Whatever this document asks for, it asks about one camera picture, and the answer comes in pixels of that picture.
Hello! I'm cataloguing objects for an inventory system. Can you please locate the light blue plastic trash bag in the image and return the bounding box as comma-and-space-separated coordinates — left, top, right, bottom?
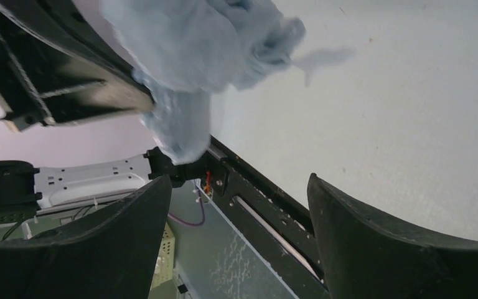
100, 1, 306, 165

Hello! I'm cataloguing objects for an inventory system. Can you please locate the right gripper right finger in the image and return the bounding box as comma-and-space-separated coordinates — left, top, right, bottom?
307, 174, 478, 298

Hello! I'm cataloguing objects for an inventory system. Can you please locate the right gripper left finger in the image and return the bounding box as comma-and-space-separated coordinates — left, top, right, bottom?
0, 176, 172, 298

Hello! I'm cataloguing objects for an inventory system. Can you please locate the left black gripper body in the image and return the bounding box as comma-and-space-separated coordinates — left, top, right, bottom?
0, 1, 154, 131

